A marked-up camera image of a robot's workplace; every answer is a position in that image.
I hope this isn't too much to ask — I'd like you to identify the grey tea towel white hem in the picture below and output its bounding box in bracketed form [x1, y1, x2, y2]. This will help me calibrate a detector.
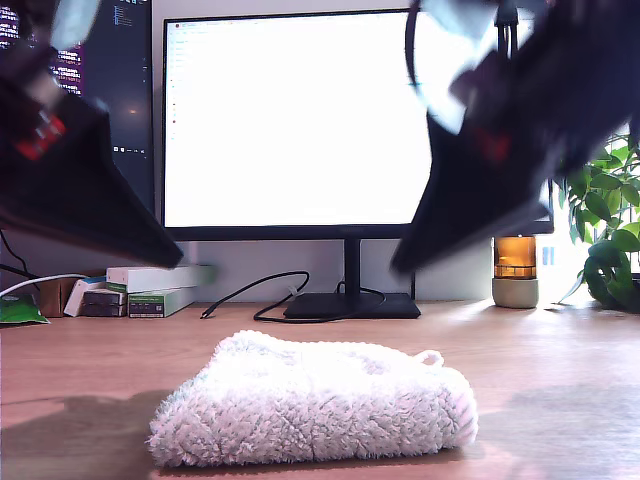
[147, 329, 479, 469]

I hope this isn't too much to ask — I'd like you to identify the brown wooden block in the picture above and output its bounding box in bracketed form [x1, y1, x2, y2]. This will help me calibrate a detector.
[37, 278, 76, 319]

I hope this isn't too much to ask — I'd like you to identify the small white blue box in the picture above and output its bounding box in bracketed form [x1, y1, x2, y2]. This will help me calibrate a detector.
[63, 279, 109, 319]

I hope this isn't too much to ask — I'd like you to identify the amber glass jar grey base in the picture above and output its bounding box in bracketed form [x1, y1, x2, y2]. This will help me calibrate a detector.
[492, 235, 541, 309]

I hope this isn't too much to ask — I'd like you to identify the long white box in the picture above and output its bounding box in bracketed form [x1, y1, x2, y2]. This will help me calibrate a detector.
[106, 264, 216, 294]

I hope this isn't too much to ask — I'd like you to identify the small dark box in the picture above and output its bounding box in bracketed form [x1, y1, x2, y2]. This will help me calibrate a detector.
[81, 291, 126, 318]

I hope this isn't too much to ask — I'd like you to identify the green packet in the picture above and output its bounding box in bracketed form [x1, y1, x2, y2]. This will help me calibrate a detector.
[0, 294, 51, 326]

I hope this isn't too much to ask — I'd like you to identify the green and white box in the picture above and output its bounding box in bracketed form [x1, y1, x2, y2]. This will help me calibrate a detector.
[127, 288, 199, 319]

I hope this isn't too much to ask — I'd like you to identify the dark terminal monitor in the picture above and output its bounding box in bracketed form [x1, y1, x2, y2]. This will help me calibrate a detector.
[0, 0, 157, 232]

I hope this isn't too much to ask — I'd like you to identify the green houseplant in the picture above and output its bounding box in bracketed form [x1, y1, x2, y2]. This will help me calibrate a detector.
[559, 134, 640, 314]

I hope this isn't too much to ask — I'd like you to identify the large monitor white screen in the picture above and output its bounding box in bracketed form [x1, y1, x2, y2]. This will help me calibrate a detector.
[160, 7, 555, 321]

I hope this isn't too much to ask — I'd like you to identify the thin black wall cable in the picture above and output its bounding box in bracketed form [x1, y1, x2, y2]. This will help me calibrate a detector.
[0, 230, 41, 281]

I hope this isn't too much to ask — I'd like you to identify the white cable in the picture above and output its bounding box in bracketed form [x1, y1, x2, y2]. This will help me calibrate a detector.
[0, 273, 89, 300]

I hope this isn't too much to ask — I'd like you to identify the thin black desk cable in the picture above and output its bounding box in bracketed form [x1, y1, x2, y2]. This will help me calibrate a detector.
[335, 279, 389, 304]

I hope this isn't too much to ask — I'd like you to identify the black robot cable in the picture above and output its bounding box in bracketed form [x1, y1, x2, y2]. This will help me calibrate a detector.
[404, 4, 431, 107]

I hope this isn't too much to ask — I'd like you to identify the black cable with plug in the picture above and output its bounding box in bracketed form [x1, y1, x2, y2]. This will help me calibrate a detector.
[200, 270, 311, 323]

